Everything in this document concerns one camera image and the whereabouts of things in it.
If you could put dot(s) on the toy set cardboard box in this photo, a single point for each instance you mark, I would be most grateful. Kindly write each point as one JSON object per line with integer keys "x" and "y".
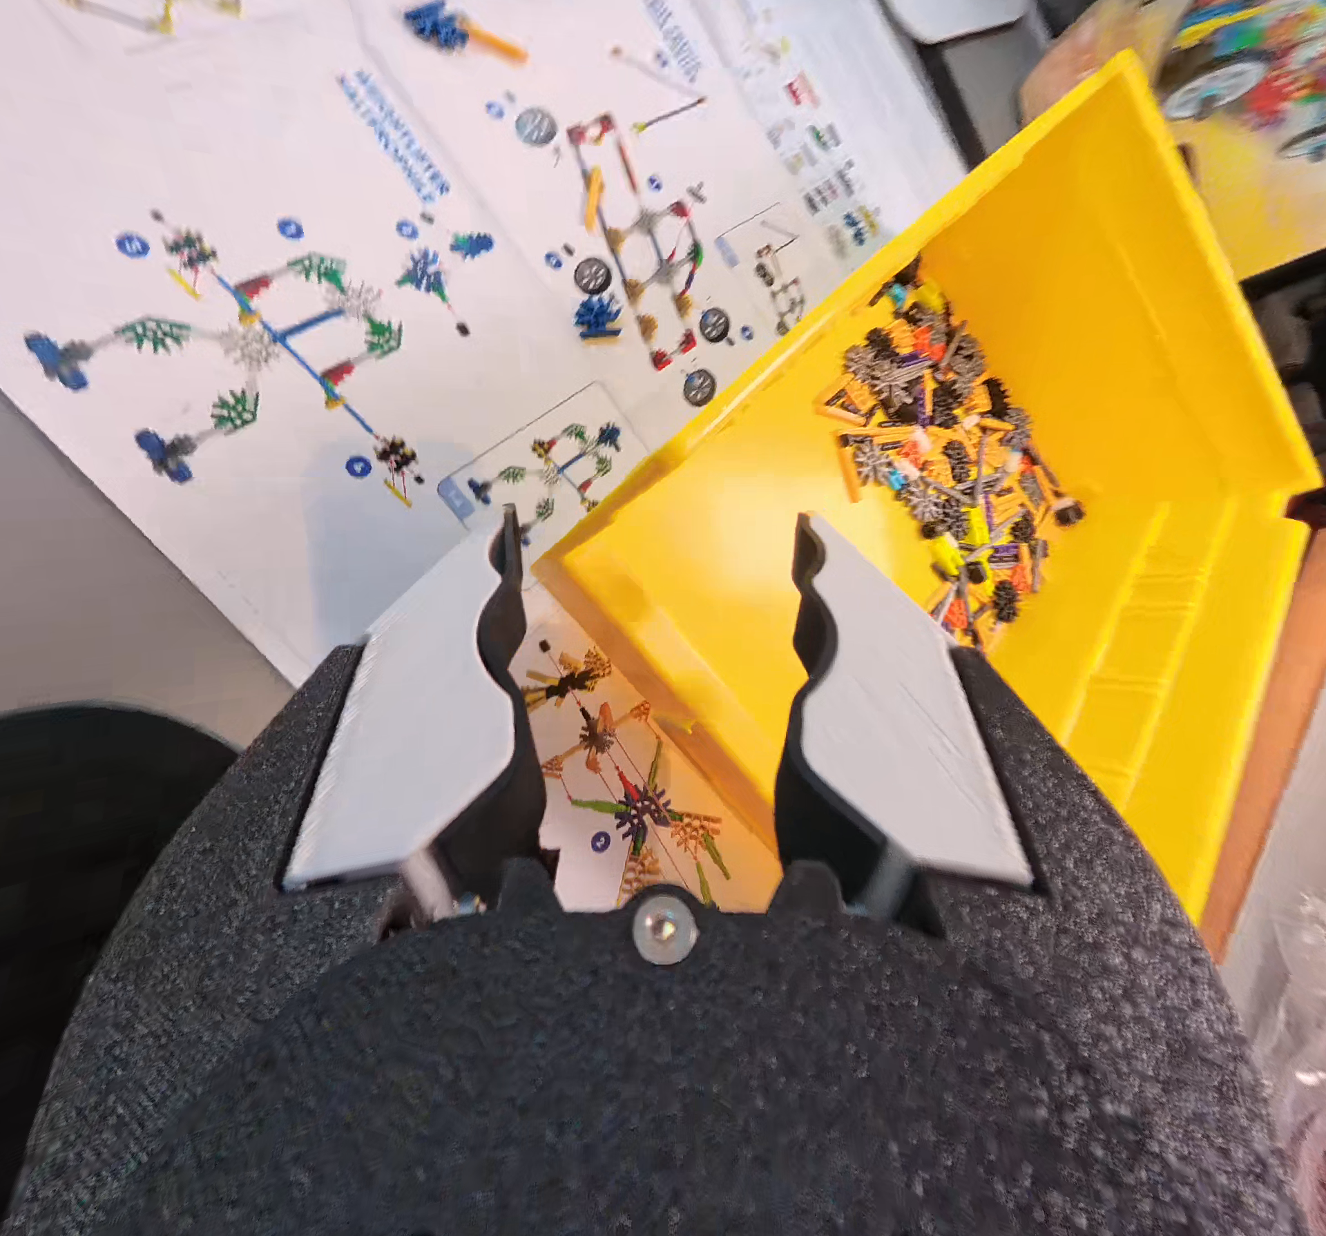
{"x": 1244, "y": 138}

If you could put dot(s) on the pile of black orange pieces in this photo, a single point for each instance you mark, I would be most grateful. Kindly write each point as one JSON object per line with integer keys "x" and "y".
{"x": 943, "y": 449}

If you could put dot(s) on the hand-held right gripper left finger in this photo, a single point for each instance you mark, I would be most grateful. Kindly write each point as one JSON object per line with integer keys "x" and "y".
{"x": 415, "y": 739}

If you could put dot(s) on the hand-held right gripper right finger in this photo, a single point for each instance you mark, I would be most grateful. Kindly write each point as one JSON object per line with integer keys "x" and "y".
{"x": 912, "y": 761}

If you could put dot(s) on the blue plastic connector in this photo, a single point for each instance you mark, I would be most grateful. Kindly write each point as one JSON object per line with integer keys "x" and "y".
{"x": 436, "y": 25}
{"x": 601, "y": 319}

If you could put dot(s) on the yellow plastic rod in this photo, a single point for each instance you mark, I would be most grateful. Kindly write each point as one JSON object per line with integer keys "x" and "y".
{"x": 497, "y": 47}

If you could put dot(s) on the white instruction sheet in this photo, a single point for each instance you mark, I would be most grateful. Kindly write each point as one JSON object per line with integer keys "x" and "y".
{"x": 311, "y": 470}

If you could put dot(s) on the yellow plastic bin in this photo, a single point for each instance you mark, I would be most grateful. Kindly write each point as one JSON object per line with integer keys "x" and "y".
{"x": 684, "y": 574}

